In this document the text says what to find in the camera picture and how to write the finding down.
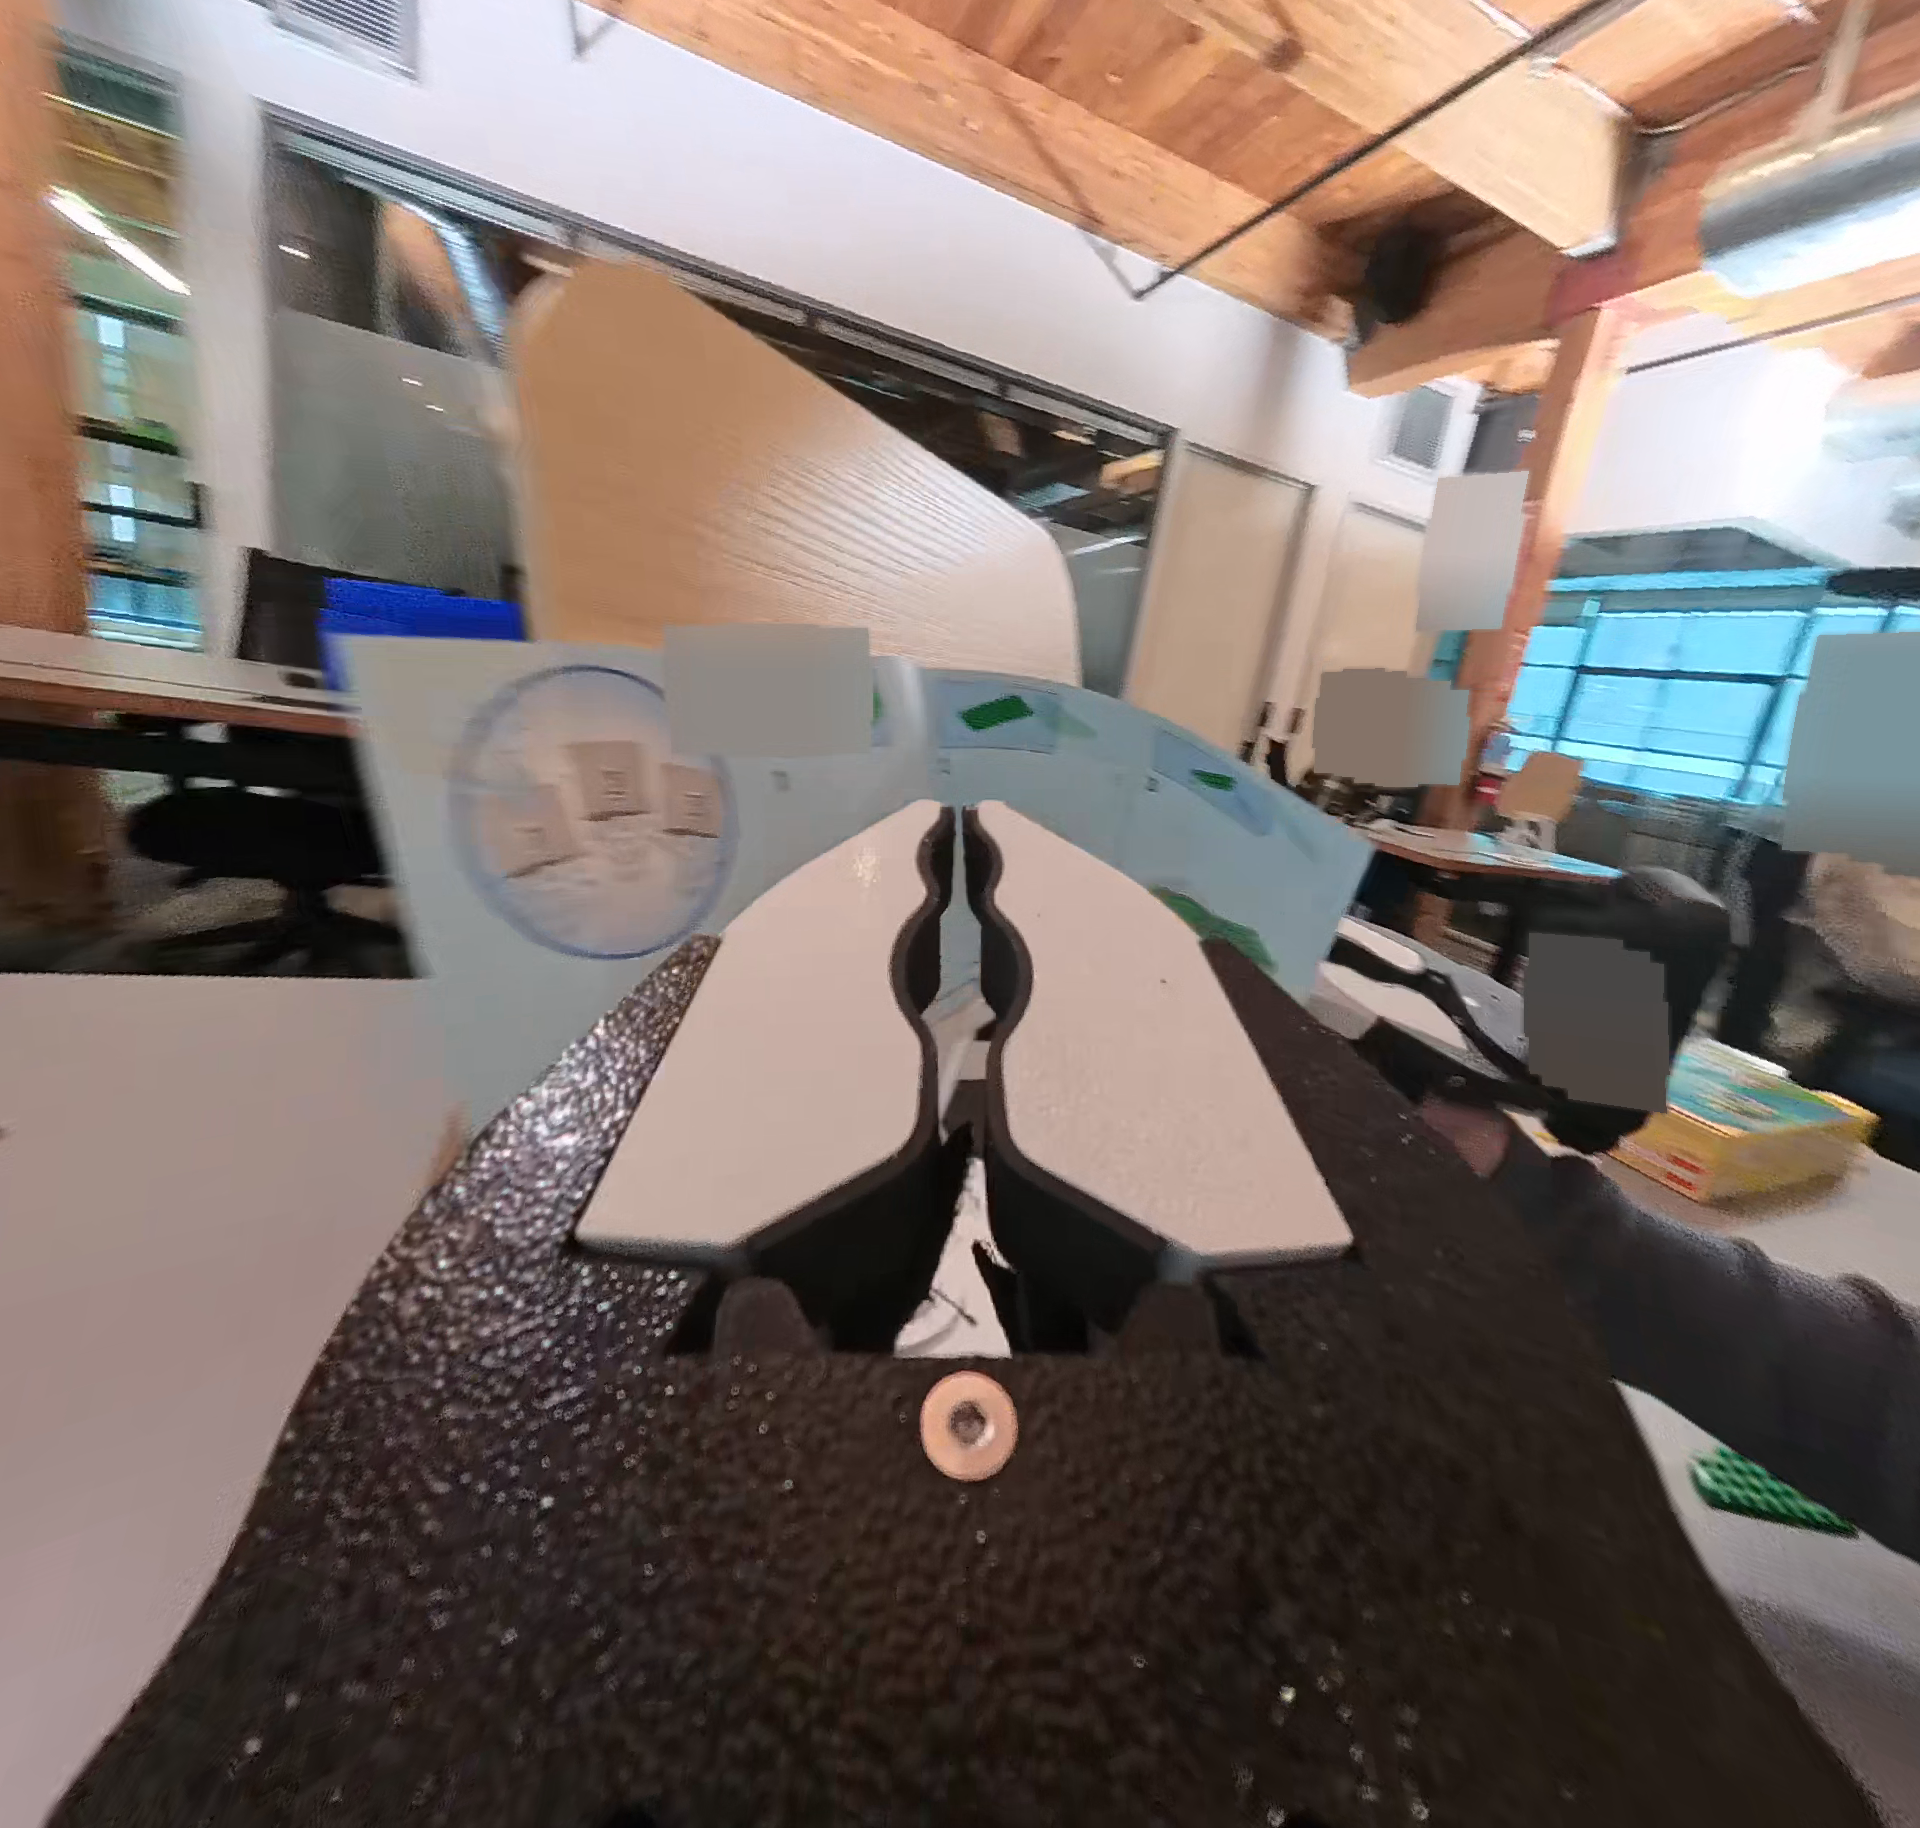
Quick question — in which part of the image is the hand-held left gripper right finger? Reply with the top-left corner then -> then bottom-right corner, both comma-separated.
961,799 -> 1359,1358

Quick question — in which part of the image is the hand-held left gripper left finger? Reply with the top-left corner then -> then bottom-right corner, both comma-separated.
573,799 -> 980,1358

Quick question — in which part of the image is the instruction booklet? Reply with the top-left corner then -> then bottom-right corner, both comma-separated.
322,627 -> 1374,1131

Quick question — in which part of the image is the yellow lego box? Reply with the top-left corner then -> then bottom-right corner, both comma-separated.
1611,1036 -> 1880,1204

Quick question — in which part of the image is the green half-round lego plate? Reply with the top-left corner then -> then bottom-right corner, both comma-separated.
1690,1447 -> 1861,1540

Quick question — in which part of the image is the person's right hand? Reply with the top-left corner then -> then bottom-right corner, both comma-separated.
1431,1092 -> 1520,1186

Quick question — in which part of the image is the small table with wooden edge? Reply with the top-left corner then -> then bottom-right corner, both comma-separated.
1355,819 -> 1633,959

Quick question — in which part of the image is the black office chair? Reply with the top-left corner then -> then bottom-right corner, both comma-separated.
125,783 -> 395,976
240,549 -> 332,678

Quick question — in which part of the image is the stack of blue bins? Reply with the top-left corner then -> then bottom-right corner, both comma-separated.
322,577 -> 527,647

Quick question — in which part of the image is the wooden pillar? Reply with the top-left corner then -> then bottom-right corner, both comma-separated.
0,0 -> 96,929

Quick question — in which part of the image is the silver ceiling duct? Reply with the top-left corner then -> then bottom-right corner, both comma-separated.
1698,118 -> 1920,303

